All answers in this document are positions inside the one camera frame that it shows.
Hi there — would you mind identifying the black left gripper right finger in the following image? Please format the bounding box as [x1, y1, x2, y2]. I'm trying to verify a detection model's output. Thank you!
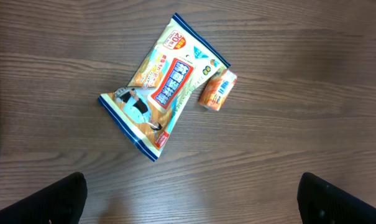
[297, 172, 376, 224]

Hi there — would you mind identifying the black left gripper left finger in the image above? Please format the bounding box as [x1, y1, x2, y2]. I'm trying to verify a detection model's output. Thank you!
[0, 172, 88, 224]

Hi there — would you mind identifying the yellow blue snack bag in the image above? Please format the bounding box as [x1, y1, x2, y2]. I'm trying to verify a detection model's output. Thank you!
[98, 13, 230, 161]

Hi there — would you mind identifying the small orange snack pack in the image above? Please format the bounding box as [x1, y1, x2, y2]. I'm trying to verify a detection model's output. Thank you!
[198, 69, 237, 111]

